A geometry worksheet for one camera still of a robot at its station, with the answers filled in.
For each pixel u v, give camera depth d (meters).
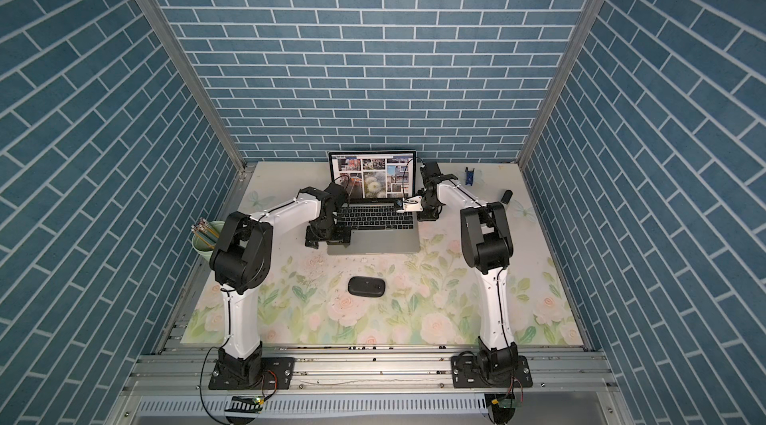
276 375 0.72
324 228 0.83
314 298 0.87
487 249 0.60
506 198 1.04
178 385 0.74
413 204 0.93
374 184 1.04
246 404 0.72
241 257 0.53
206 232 0.82
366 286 0.87
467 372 0.74
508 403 0.70
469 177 1.16
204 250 0.80
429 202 0.91
